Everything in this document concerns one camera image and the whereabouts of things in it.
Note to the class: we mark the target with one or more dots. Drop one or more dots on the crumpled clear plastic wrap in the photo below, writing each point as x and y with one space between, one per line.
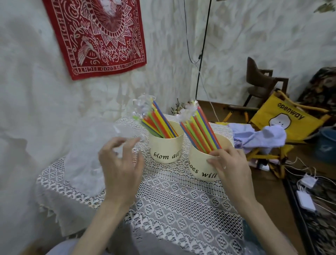
253 241

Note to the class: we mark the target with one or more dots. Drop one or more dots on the person's left hand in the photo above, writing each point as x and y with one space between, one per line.
120 176

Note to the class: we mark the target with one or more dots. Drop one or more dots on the person's right hand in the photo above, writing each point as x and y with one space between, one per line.
235 176

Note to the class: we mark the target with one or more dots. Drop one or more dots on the dark patterned rug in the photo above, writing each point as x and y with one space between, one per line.
320 226

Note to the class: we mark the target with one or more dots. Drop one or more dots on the dark floral fabric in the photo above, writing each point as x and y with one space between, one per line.
319 89

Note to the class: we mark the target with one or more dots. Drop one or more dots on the white lace tablecloth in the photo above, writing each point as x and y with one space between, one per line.
178 202

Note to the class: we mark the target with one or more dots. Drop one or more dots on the pack of colourful straws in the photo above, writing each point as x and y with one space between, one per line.
200 128
157 122

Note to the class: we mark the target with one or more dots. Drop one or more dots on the clear plastic bag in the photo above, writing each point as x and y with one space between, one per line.
84 157

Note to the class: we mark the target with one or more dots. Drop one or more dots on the dark brown wooden chair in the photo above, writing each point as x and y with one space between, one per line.
258 81

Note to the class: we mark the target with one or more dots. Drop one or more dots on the small white power adapter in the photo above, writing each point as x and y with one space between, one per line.
308 181

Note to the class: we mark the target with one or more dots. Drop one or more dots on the person's left thumb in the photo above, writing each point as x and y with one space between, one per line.
139 165

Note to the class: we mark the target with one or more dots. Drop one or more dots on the person's left forearm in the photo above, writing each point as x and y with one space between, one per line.
102 228

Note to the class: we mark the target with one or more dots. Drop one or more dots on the person's right forearm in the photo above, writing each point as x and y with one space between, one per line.
262 228

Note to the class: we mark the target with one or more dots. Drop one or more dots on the red patterned wall tapestry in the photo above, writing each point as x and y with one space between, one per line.
99 34

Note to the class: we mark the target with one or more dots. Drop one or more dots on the cream printed cup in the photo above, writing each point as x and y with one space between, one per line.
165 148
199 165

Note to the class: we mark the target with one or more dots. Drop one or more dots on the small dried plant sprig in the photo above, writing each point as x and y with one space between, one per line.
177 107

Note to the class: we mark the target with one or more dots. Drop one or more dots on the blue plastic bucket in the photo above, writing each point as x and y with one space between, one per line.
326 144

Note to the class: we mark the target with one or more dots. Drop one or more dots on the black stand pole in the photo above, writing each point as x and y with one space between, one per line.
202 52

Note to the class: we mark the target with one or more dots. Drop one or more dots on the lavender crumpled cloth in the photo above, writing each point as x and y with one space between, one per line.
262 136

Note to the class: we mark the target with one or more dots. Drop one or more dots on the yellow folding fabric chair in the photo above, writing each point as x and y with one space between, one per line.
288 118

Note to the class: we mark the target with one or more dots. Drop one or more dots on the large white power adapter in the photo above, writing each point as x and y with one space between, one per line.
305 201

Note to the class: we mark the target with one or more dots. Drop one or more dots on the person's right thumb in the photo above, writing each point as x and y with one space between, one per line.
214 162

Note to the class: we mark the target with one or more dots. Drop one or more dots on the green leaves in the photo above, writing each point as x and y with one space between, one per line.
325 6

